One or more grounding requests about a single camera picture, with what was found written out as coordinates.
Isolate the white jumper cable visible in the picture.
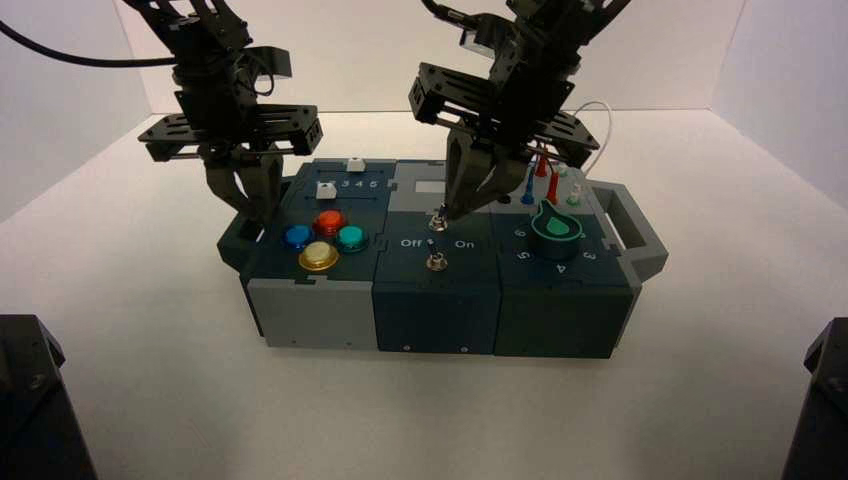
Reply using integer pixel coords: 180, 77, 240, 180
559, 100, 614, 205

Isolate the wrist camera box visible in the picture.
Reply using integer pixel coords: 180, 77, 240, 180
241, 46, 294, 84
460, 13, 515, 62

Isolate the teal push button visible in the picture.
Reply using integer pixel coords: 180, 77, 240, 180
334, 225, 371, 255

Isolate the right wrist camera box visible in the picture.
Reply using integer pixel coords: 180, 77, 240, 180
460, 13, 515, 62

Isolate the dark modular task box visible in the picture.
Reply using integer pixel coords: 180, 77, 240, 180
217, 157, 669, 360

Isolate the blue push button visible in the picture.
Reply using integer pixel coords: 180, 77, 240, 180
280, 224, 317, 254

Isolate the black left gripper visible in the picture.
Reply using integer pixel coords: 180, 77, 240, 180
137, 59, 324, 228

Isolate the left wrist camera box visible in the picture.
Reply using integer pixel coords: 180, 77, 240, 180
241, 46, 294, 84

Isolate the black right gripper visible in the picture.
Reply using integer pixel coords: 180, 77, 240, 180
408, 33, 601, 221

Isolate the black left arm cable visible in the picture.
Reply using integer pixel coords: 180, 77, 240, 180
0, 18, 179, 70

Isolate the green rotary knob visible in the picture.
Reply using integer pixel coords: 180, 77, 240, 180
531, 197, 585, 261

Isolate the red jumper cable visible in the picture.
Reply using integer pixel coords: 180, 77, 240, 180
533, 146, 562, 205

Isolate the yellow push button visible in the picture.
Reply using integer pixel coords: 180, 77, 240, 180
298, 241, 340, 273

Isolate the red push button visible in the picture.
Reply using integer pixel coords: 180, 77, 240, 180
312, 210, 348, 238

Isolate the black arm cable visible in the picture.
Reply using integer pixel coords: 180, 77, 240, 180
0, 18, 179, 70
420, 0, 482, 31

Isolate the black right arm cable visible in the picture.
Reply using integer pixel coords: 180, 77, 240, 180
420, 0, 482, 31

